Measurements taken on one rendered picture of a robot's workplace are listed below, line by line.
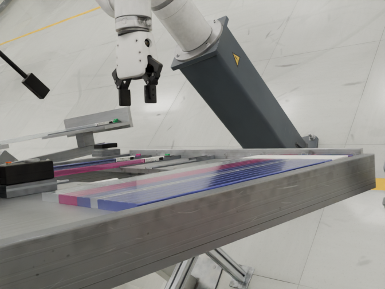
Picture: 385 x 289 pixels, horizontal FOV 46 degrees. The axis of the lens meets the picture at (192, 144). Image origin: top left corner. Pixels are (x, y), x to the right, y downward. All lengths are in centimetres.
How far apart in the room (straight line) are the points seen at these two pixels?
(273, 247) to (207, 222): 129
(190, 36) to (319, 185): 90
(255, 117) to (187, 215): 120
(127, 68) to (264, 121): 74
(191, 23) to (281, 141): 58
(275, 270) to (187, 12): 94
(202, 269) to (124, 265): 147
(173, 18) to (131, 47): 43
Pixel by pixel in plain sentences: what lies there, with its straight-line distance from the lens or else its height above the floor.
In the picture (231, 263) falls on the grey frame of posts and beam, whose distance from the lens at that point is 169.
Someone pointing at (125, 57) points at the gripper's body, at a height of 99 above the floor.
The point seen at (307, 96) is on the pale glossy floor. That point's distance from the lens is 221.
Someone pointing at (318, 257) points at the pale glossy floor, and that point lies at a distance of 168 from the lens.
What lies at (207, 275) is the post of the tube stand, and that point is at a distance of 187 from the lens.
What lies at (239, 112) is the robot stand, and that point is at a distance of 165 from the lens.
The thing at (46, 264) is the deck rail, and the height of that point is 118.
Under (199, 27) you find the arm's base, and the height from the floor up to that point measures 76.
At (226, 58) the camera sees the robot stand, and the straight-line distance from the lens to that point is 153.
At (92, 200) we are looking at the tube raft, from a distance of 54.
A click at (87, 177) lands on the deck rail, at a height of 80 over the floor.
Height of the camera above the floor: 137
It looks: 35 degrees down
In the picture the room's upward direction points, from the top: 42 degrees counter-clockwise
